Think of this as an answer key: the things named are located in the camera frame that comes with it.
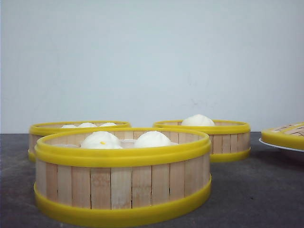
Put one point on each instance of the white bun back middle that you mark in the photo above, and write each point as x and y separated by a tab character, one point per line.
86	125

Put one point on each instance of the white bun front right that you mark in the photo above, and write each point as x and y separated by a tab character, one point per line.
152	139

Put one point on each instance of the front bamboo steamer basket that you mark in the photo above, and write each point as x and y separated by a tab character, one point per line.
112	188

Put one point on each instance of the white plate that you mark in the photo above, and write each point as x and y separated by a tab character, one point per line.
291	153

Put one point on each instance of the white bun back left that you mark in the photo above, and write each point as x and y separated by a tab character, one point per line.
68	126

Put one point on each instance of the woven bamboo steamer lid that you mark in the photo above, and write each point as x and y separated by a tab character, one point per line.
289	136

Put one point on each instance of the white bun in right basket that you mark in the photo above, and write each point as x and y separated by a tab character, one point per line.
197	120

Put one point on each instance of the white bun back right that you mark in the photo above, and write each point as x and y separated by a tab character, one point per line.
107	124

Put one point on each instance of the white bun with yellow dot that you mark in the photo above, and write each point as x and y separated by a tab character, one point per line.
101	140

